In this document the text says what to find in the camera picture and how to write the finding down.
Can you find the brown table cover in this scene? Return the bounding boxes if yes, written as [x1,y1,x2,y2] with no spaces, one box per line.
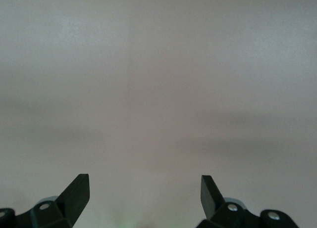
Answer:
[0,0,317,228]

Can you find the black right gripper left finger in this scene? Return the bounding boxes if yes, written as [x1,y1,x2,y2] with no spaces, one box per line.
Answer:
[0,173,90,228]

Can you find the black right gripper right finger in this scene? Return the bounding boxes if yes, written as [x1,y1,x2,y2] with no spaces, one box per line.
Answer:
[197,175,298,228]

